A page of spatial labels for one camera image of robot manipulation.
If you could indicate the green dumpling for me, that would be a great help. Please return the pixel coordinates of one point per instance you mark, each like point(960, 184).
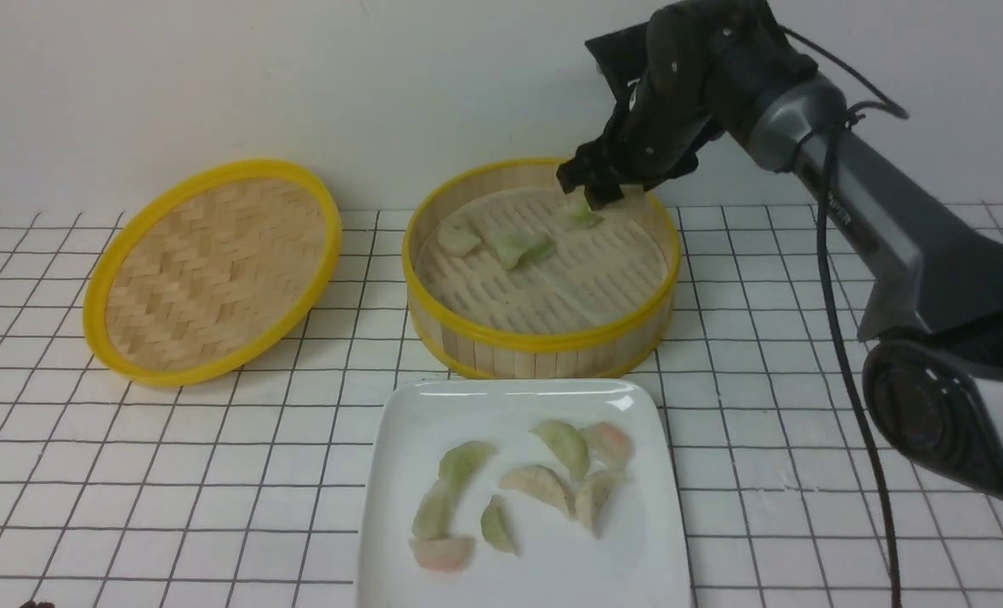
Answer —
point(515, 248)
point(578, 214)

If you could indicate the white dumpling plate centre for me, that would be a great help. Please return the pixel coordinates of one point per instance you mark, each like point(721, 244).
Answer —
point(540, 483)

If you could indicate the white dumpling plate right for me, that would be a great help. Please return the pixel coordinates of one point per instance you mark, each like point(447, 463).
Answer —
point(591, 497)

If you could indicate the small green dumpling plate centre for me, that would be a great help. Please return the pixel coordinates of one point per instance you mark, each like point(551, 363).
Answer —
point(494, 527)

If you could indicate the pink dumpling plate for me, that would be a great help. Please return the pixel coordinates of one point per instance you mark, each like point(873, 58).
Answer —
point(609, 445)
point(447, 554)

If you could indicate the pink dumpling plate bottom left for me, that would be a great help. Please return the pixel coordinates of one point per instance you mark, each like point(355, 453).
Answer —
point(447, 554)

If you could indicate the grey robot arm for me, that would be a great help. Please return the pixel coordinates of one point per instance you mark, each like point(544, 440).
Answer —
point(933, 382)

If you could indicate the white dumpling in steamer left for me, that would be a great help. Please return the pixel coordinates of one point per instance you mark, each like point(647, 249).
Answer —
point(457, 239)

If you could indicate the green dumpling plate top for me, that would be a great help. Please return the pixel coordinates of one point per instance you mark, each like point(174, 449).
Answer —
point(568, 445)

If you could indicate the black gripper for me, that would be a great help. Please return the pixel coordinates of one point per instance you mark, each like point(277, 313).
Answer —
point(655, 135)

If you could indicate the yellow rimmed bamboo steamer basket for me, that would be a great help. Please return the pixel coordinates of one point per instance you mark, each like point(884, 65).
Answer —
point(597, 307)

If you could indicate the green dumpling plate upper left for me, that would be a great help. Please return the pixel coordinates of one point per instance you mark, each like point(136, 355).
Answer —
point(459, 464)

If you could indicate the white square plate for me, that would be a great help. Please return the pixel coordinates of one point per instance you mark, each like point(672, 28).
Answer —
point(639, 559)

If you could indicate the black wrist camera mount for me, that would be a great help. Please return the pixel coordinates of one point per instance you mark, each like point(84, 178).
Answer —
point(621, 57)

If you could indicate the white dumpling plate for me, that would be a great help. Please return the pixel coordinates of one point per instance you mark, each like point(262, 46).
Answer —
point(540, 483)
point(591, 497)

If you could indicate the yellow rimmed bamboo steamer lid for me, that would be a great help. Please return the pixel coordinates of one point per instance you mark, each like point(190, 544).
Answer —
point(213, 273)

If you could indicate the pink dumpling plate top right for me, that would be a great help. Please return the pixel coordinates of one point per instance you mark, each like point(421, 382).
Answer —
point(609, 445)

